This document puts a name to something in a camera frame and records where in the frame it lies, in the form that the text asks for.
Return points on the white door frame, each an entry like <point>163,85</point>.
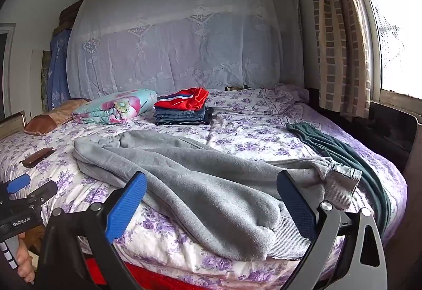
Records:
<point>8,72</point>

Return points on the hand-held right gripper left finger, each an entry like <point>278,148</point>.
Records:
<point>127,207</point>

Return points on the person's left hand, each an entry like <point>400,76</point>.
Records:
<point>25,260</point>

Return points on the checked beige curtain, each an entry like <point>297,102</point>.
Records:
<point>339,46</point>

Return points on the blue printed cloth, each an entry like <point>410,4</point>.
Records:
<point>58,72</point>

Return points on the dark green pants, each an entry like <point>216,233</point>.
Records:
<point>349,158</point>

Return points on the window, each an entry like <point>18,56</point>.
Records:
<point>395,29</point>

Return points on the wooden frame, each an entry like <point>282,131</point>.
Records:
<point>11,125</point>

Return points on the folded blue jeans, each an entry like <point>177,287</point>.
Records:
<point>178,113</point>

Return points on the folded red garment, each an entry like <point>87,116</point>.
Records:
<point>191,98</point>

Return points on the folded dark navy pants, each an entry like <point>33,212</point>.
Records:
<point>206,118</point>

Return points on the grey knitted sweater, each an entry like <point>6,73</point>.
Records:
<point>197,184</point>

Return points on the purple floral bed sheet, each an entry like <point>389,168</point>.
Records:
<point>250,135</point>

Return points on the folded floral quilt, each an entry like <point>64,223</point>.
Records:
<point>112,107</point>

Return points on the dark cabinet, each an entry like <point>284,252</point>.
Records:
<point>392,131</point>

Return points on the brown storage box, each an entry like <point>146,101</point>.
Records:
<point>70,15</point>

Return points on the red cloth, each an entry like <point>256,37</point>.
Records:
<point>158,276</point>

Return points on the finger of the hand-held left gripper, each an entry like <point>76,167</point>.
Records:
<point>43,192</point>
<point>18,183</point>

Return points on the brown leather case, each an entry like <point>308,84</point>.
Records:
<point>37,157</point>

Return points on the brown pillow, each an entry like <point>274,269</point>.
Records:
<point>52,118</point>

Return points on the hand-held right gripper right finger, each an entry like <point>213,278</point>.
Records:
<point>296,207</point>

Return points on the white lace cover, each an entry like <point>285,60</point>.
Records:
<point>184,39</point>

